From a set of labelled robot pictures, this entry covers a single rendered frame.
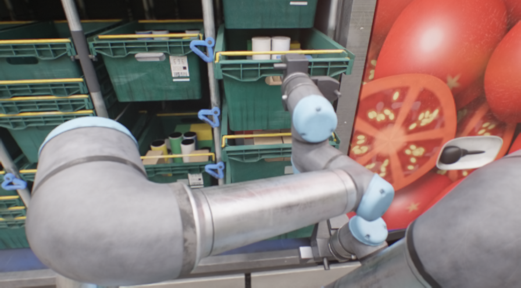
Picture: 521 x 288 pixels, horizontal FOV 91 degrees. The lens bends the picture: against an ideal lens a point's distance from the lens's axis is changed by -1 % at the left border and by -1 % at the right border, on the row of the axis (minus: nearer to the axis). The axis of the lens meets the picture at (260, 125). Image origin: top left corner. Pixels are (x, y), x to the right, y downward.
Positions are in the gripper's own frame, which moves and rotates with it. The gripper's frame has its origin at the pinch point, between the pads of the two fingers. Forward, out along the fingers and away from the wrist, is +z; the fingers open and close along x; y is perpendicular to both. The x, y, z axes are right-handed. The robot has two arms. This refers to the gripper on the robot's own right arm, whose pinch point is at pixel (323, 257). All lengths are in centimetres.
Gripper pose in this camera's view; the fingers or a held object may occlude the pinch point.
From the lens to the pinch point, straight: 94.6
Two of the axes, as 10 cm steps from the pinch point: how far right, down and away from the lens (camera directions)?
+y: 0.8, 7.8, -6.2
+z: -1.8, 6.2, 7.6
